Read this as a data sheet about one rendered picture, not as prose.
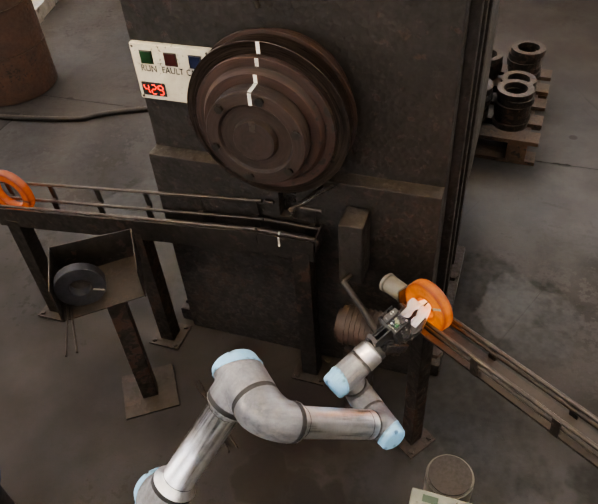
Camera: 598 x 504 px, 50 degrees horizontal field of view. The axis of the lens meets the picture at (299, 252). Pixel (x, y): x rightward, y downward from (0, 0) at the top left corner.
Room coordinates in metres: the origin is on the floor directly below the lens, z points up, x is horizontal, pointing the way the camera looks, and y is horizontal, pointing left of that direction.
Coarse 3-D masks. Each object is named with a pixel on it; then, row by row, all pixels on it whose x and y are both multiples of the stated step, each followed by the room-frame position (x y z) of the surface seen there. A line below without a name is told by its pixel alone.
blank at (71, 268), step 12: (72, 264) 1.40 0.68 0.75; (84, 264) 1.41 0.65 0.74; (60, 276) 1.37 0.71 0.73; (72, 276) 1.38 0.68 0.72; (84, 276) 1.38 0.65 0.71; (96, 276) 1.39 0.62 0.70; (60, 288) 1.37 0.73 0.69; (72, 288) 1.40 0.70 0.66; (84, 288) 1.41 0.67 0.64; (96, 288) 1.39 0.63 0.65; (72, 300) 1.37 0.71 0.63; (84, 300) 1.38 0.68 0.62; (96, 300) 1.39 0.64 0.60
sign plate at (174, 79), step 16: (144, 48) 1.78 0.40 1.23; (160, 48) 1.76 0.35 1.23; (176, 48) 1.74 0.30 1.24; (192, 48) 1.73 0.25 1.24; (208, 48) 1.72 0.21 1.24; (144, 64) 1.79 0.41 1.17; (160, 64) 1.77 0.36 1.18; (144, 80) 1.79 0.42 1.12; (160, 80) 1.77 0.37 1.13; (176, 80) 1.75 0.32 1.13; (144, 96) 1.80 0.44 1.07; (160, 96) 1.78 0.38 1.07; (176, 96) 1.76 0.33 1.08
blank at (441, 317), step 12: (408, 288) 1.21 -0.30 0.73; (420, 288) 1.17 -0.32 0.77; (432, 288) 1.16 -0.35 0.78; (408, 300) 1.21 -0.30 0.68; (420, 300) 1.19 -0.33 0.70; (432, 300) 1.13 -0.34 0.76; (444, 300) 1.12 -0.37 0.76; (432, 312) 1.16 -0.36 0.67; (444, 312) 1.10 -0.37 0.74; (432, 324) 1.12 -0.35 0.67; (444, 324) 1.09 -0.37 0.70
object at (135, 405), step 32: (64, 256) 1.53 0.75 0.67; (96, 256) 1.55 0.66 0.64; (128, 256) 1.57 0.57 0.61; (128, 288) 1.43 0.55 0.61; (64, 320) 1.33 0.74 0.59; (128, 320) 1.43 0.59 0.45; (128, 352) 1.42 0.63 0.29; (128, 384) 1.49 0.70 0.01; (160, 384) 1.48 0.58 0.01; (128, 416) 1.35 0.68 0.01
